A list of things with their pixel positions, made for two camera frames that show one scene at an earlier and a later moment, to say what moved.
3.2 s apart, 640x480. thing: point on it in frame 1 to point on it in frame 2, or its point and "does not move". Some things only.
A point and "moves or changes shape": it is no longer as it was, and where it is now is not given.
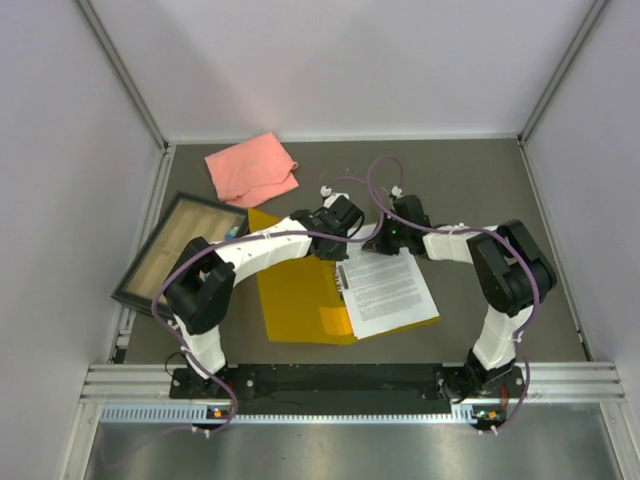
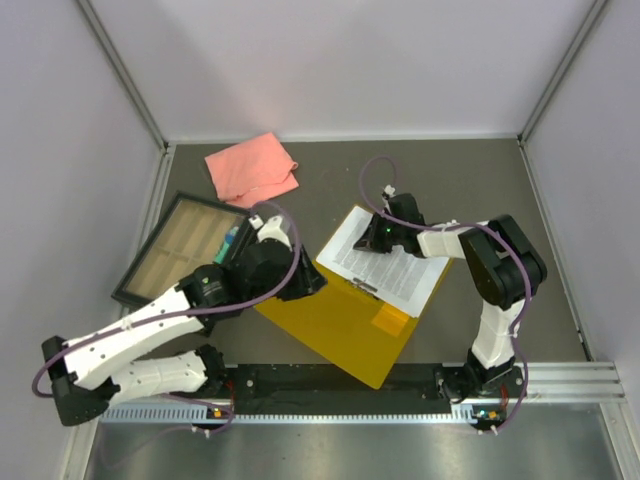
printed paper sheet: [387, 292] moves or changes shape
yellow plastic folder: [302, 300] moves or changes shape
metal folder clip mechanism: [341, 280] to [365, 287]
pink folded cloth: [253, 172] does not move
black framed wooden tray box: [184, 218] does not move
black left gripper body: [336, 253] to [301, 284]
